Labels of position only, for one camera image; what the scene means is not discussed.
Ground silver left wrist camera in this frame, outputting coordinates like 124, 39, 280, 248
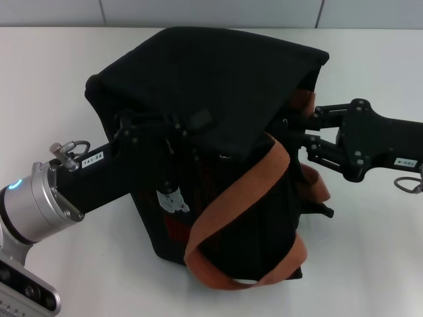
0, 260, 62, 317

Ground left gripper connector cable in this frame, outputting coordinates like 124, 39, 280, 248
49, 140, 91, 172

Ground black food bag orange straps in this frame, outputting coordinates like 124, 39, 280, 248
84, 26, 334, 291

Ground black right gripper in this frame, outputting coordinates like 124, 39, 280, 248
280, 98, 423, 182

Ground right gripper connector cable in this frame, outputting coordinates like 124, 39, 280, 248
395, 163, 423, 192

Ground gripper connector cable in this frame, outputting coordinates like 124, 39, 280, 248
395, 163, 423, 192
49, 140, 91, 172

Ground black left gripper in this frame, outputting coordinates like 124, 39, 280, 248
56, 110, 232, 221

